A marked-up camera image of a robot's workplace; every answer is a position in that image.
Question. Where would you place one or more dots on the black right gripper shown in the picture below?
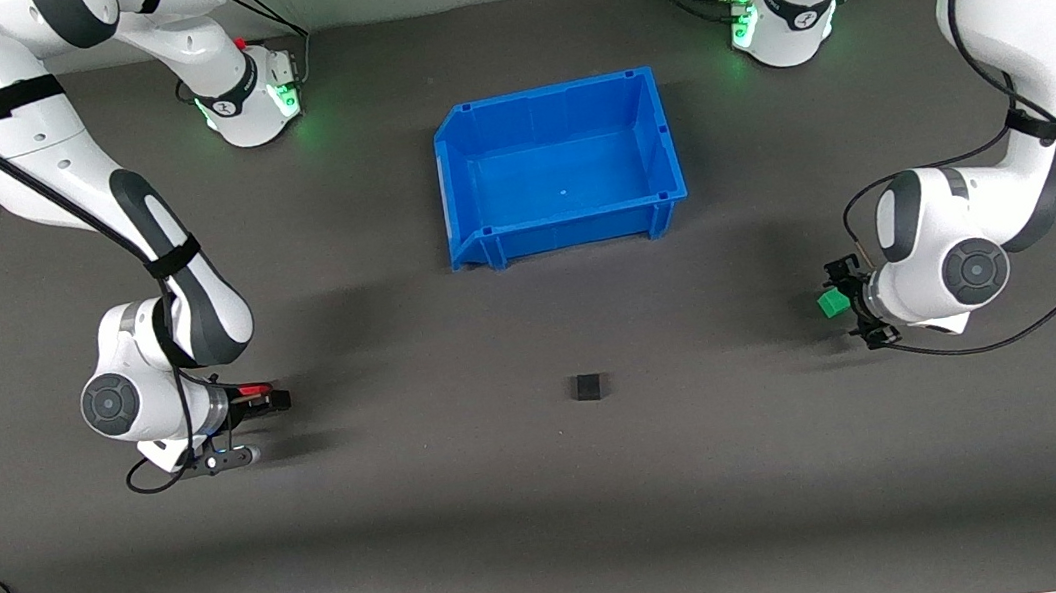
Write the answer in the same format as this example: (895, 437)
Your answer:
(242, 403)

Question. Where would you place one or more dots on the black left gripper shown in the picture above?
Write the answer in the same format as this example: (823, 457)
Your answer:
(857, 304)

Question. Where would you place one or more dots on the small red cube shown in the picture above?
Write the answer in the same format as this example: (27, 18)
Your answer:
(255, 388)

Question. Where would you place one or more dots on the small green cube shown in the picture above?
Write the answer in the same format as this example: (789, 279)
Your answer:
(832, 303)

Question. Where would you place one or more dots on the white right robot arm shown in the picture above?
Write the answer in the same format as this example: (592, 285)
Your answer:
(26, 146)

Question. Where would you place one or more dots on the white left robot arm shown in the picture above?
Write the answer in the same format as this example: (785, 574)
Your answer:
(1006, 6)

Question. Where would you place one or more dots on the small black cube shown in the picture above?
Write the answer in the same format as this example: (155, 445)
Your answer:
(589, 388)

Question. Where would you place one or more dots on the blue plastic storage bin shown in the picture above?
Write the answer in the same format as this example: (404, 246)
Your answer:
(563, 171)

